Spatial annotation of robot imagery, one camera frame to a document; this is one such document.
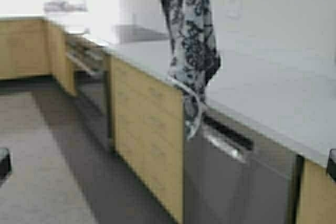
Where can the black white floral cloth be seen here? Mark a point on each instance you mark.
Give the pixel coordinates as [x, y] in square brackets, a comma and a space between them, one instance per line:
[195, 57]

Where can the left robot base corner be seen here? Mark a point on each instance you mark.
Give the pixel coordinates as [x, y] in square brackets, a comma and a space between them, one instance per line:
[6, 165]

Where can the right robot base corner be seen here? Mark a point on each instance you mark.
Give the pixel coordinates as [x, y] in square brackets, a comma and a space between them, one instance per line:
[331, 165]

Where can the stainless steel dishwasher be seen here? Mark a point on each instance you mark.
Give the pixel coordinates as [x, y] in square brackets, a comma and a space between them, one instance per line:
[233, 174]

